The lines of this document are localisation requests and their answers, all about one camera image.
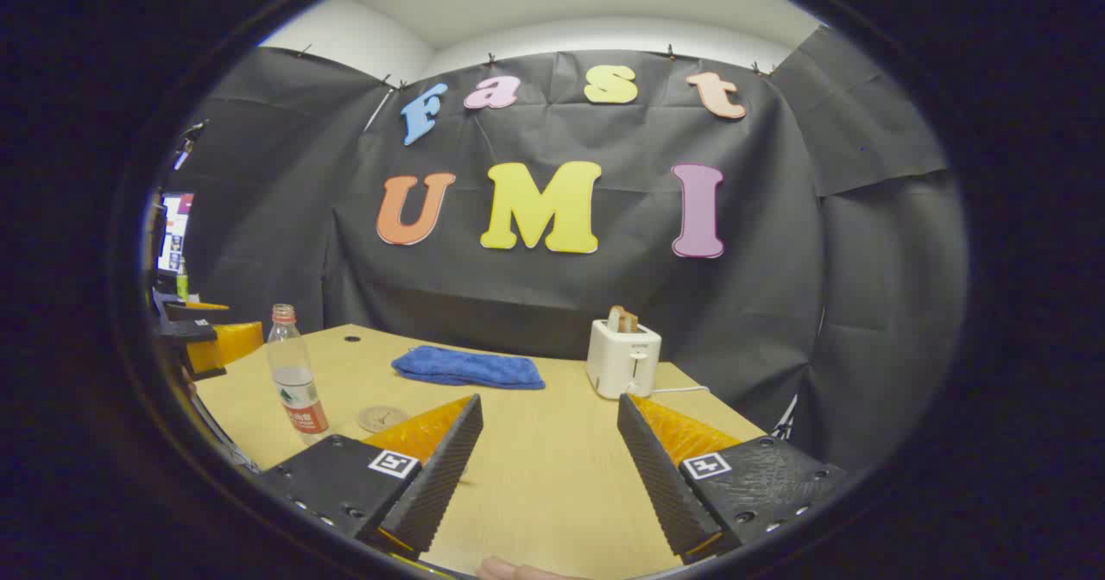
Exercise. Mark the blue towel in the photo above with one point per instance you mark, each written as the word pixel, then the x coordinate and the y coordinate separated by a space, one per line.
pixel 466 368

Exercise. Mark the black backdrop cloth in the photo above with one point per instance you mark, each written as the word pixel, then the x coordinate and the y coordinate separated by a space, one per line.
pixel 604 304

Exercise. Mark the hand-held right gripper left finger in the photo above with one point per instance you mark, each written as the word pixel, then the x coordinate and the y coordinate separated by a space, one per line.
pixel 440 476

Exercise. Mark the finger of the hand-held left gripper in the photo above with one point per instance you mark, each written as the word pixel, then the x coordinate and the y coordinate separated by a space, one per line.
pixel 229 343
pixel 194 312

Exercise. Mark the bread slice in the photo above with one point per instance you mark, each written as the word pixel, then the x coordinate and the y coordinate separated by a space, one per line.
pixel 621 319

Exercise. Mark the white toaster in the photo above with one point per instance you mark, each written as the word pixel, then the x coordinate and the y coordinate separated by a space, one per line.
pixel 621 364

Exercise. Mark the small green bottle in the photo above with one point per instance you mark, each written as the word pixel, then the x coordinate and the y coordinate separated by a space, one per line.
pixel 182 285

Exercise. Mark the clear plastic water bottle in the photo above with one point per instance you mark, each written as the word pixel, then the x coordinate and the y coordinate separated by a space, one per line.
pixel 298 390

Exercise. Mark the round brown coaster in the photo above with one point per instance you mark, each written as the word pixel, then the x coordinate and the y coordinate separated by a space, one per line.
pixel 380 419

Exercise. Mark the computer monitor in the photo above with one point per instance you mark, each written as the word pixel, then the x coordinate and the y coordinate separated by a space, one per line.
pixel 173 230

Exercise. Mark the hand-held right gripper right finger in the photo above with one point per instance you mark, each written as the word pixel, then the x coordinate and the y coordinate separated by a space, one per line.
pixel 660 485

